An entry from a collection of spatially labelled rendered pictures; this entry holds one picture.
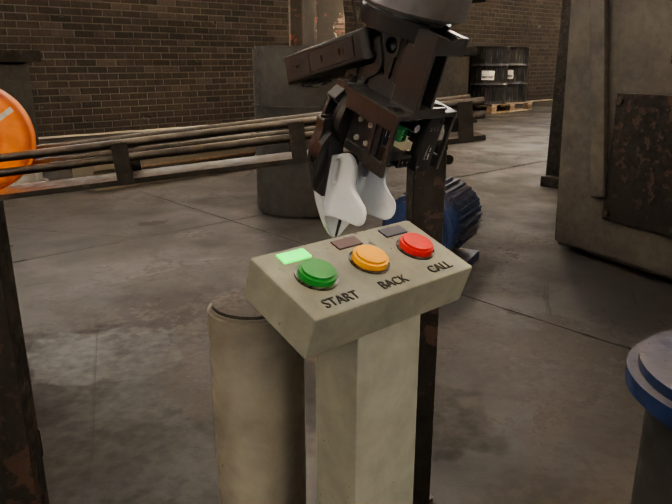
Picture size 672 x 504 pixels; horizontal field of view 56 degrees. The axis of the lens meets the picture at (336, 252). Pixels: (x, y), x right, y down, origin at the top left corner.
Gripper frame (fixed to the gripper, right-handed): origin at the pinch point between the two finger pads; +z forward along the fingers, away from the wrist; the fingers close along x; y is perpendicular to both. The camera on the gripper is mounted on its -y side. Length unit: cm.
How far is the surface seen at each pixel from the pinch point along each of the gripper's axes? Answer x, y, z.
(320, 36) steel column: 280, -318, 82
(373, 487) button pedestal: 5.2, 12.0, 29.6
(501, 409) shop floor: 82, -6, 73
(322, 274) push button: -0.4, 1.0, 5.7
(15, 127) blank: -12, -51, 12
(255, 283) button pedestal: -4.5, -3.7, 8.9
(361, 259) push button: 5.8, 0.2, 5.9
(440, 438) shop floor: 61, -8, 74
